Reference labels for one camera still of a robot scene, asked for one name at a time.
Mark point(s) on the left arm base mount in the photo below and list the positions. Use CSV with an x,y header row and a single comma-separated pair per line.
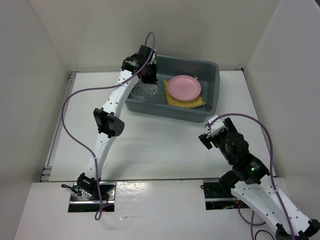
x,y
80,202

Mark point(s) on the clear glass cup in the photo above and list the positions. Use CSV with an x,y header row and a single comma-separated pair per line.
x,y
150,89
137,93

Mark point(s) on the yellow woven bamboo mat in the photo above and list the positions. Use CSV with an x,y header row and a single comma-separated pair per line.
x,y
188,105

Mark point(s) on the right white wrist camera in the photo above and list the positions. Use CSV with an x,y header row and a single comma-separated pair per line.
x,y
214,127

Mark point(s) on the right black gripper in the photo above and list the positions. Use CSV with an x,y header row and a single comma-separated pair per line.
x,y
205,140

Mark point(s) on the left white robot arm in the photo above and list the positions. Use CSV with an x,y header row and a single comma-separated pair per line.
x,y
140,67

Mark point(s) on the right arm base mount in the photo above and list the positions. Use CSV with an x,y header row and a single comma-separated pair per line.
x,y
215,198

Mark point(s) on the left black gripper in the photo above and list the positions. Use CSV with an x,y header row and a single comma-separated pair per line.
x,y
153,79

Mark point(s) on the grey plastic bin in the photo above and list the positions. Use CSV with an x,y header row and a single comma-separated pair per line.
x,y
208,75

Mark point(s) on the aluminium frame rail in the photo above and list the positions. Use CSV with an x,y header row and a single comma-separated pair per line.
x,y
49,162

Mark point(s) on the pink bear plate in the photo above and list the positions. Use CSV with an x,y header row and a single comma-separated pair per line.
x,y
184,85

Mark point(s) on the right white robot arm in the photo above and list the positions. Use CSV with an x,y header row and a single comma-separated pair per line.
x,y
250,181

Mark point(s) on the cream bear plate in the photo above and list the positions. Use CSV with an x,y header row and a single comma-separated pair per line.
x,y
185,98

